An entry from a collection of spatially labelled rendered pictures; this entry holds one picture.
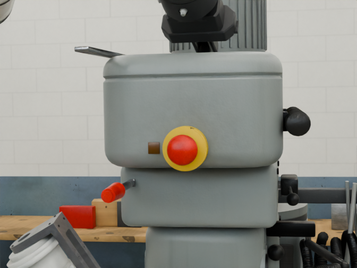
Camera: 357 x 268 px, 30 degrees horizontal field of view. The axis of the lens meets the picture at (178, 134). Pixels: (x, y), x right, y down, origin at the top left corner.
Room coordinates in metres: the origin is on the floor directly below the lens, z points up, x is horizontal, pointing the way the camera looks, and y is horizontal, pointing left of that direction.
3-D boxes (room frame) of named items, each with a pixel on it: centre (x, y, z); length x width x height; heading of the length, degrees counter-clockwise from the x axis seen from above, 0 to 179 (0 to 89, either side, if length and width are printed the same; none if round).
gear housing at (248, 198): (1.16, -0.05, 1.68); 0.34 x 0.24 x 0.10; 171
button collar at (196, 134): (0.89, -0.01, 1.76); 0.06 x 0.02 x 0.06; 81
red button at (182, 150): (0.87, -0.01, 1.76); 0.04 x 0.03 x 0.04; 81
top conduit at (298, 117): (1.13, -0.19, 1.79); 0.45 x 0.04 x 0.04; 171
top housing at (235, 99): (1.14, -0.05, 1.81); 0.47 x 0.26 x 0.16; 171
